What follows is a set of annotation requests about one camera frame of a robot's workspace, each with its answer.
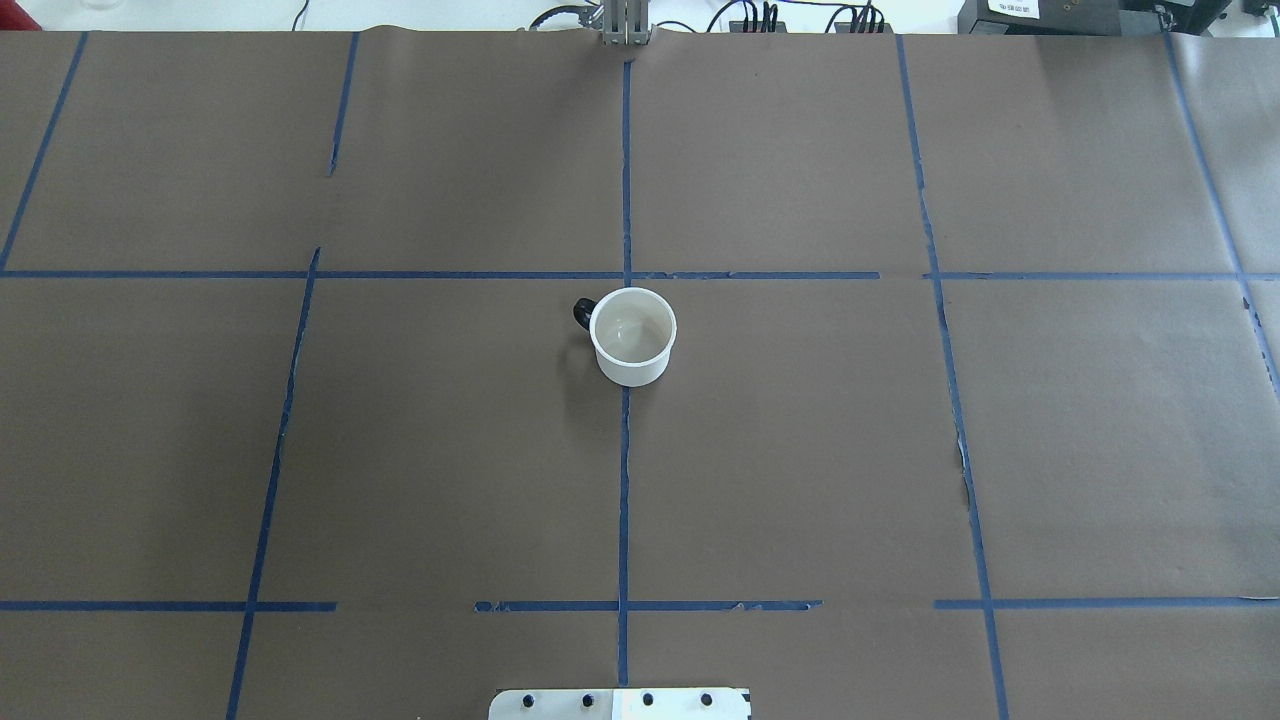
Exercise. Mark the white camera pole base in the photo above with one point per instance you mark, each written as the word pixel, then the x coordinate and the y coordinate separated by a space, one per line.
pixel 623 703

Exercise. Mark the aluminium frame post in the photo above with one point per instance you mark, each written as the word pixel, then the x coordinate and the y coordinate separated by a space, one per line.
pixel 625 22

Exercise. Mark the white mug black handle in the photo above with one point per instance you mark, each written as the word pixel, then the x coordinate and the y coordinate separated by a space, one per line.
pixel 633 332

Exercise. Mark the brown paper table cover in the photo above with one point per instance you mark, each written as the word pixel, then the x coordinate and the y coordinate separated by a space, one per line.
pixel 972 411

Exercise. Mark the black computer box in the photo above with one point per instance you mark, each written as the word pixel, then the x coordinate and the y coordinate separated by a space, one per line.
pixel 1075 18

